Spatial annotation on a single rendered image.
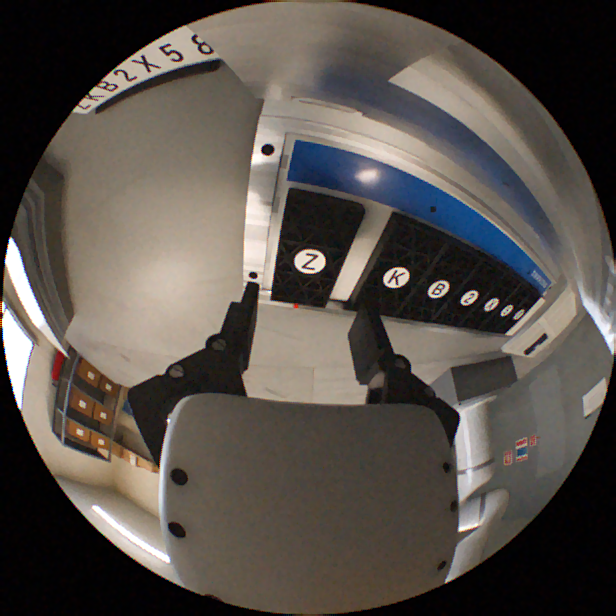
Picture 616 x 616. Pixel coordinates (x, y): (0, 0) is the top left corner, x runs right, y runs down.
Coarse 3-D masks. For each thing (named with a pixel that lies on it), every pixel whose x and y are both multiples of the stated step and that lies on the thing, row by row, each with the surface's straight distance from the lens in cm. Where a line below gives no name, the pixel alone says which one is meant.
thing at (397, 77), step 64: (320, 0) 4; (256, 64) 8; (320, 64) 7; (384, 64) 6; (448, 64) 7; (448, 128) 9; (512, 128) 9; (512, 192) 14; (576, 192) 10; (576, 256) 22
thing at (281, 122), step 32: (288, 128) 14; (320, 128) 14; (352, 128) 14; (384, 128) 14; (256, 160) 14; (384, 160) 15; (416, 160) 15; (448, 160) 17; (256, 192) 15; (480, 192) 19; (256, 224) 16; (512, 224) 23; (256, 256) 18; (544, 256) 33; (352, 320) 23
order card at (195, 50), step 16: (176, 32) 15; (192, 32) 15; (144, 48) 16; (160, 48) 16; (176, 48) 16; (192, 48) 16; (208, 48) 16; (128, 64) 18; (144, 64) 18; (160, 64) 18; (176, 64) 18; (112, 80) 20; (128, 80) 20; (144, 80) 20; (96, 96) 23; (112, 96) 23; (80, 112) 26
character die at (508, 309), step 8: (520, 288) 31; (528, 288) 32; (512, 296) 31; (520, 296) 33; (504, 304) 32; (512, 304) 32; (520, 304) 34; (496, 312) 33; (504, 312) 33; (512, 312) 35; (488, 320) 32; (496, 320) 34; (504, 320) 35; (480, 328) 33; (488, 328) 34; (496, 328) 36
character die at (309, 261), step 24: (288, 192) 14; (312, 192) 14; (288, 216) 15; (312, 216) 15; (336, 216) 15; (360, 216) 14; (288, 240) 15; (312, 240) 16; (336, 240) 15; (288, 264) 17; (312, 264) 16; (336, 264) 17; (288, 288) 19; (312, 288) 18
